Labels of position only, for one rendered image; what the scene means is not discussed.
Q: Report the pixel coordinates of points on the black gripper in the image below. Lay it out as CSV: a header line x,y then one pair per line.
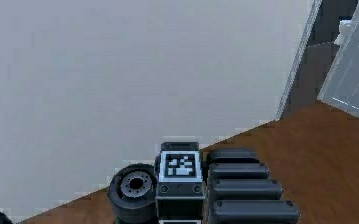
x,y
133,193

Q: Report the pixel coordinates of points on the grey room door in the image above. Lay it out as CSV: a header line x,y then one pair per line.
x,y
350,73

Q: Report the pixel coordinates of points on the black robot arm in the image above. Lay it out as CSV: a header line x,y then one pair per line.
x,y
243,190

